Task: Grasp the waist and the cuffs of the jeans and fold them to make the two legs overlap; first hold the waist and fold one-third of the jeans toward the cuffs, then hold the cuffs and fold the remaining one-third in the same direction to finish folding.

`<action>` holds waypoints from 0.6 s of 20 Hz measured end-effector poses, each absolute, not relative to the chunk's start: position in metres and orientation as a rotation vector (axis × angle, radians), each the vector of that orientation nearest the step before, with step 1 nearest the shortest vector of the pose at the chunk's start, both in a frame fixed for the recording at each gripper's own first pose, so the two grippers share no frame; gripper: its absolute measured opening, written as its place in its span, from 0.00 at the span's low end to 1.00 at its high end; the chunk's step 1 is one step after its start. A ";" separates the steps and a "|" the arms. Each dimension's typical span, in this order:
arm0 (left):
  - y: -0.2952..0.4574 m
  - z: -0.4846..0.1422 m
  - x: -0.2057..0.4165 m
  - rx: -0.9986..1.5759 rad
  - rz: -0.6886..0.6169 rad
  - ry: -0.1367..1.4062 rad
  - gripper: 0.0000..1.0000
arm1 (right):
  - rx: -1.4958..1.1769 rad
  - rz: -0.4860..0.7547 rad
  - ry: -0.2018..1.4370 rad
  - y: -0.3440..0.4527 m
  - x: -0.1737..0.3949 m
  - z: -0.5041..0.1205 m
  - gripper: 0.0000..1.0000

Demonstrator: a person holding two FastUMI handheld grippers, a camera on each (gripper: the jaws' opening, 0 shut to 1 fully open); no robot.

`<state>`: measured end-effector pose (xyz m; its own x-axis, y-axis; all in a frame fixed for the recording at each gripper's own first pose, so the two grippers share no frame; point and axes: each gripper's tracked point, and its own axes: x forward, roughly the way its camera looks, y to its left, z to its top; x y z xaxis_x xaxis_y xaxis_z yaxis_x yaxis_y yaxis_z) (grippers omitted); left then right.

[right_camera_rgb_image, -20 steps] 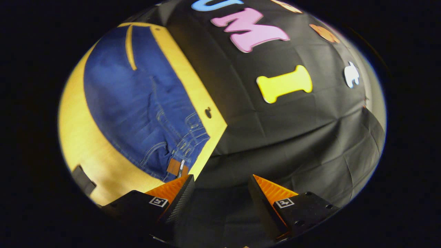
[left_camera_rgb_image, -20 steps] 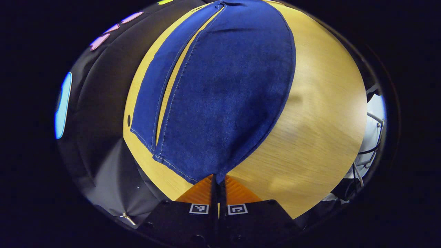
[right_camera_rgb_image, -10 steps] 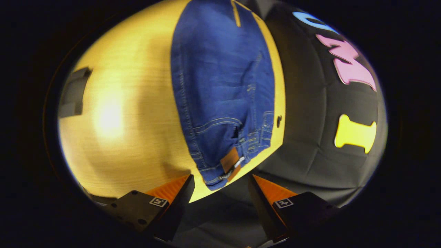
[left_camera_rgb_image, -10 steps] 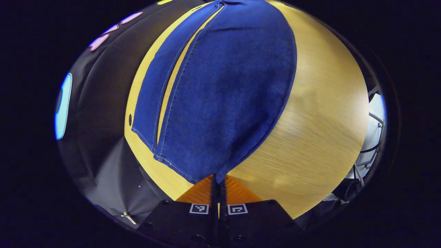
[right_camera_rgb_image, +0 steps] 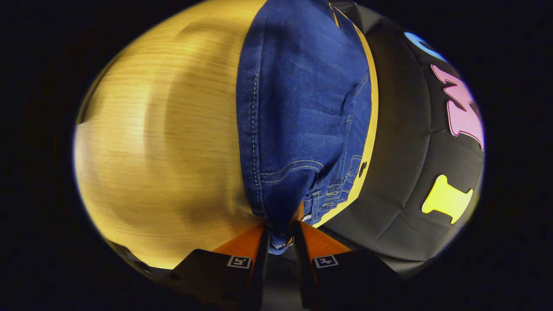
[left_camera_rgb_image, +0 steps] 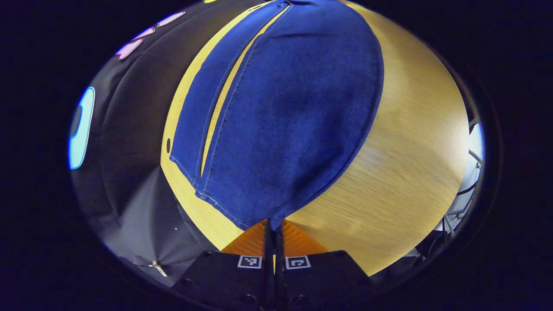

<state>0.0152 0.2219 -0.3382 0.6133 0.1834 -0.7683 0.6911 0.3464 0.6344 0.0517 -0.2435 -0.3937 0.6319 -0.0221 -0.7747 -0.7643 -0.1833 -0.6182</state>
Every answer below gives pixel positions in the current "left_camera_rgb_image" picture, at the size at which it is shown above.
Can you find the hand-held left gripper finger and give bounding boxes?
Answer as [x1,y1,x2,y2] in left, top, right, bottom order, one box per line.
[276,219,377,311]
[172,219,276,311]

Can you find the black backdrop cloth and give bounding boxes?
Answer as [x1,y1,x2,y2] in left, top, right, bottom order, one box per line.
[68,0,260,288]

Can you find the black cable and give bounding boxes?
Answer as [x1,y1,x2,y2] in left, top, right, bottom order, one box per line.
[456,149,484,197]

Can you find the silver metal clip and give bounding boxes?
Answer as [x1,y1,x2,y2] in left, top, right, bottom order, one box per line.
[148,260,169,278]

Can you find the blue denim jeans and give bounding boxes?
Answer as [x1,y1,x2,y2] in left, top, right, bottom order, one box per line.
[169,0,385,232]

